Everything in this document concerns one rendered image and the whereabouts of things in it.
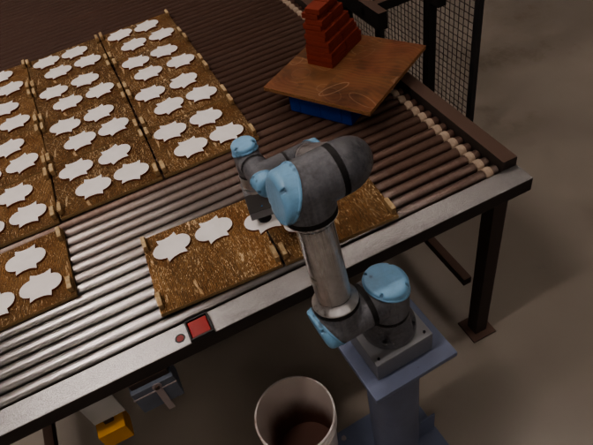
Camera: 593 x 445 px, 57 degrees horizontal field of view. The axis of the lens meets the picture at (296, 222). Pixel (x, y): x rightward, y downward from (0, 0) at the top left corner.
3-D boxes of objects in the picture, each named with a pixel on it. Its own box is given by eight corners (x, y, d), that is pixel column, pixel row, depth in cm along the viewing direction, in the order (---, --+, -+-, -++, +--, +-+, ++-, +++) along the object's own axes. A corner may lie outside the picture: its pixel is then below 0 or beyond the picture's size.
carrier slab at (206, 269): (283, 267, 176) (282, 263, 175) (162, 317, 170) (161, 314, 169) (250, 200, 200) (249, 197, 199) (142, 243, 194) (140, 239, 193)
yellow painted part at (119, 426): (135, 435, 177) (105, 403, 160) (108, 448, 175) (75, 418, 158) (130, 414, 182) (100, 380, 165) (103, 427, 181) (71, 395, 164)
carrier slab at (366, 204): (399, 218, 182) (398, 214, 181) (286, 266, 176) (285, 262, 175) (352, 160, 206) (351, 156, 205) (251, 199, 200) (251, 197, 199)
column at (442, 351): (466, 469, 212) (487, 357, 150) (384, 524, 204) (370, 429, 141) (408, 390, 237) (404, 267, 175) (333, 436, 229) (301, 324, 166)
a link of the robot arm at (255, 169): (292, 165, 143) (273, 144, 150) (254, 183, 140) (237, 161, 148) (297, 186, 148) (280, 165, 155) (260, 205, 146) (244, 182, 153)
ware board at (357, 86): (425, 49, 231) (425, 45, 230) (370, 116, 206) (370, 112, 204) (325, 32, 255) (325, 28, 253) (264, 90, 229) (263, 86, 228)
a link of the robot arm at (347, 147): (383, 119, 107) (307, 129, 154) (335, 142, 105) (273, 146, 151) (404, 173, 110) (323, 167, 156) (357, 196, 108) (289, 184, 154)
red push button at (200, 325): (212, 331, 164) (211, 328, 163) (193, 340, 163) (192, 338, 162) (206, 317, 168) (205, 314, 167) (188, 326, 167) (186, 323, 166)
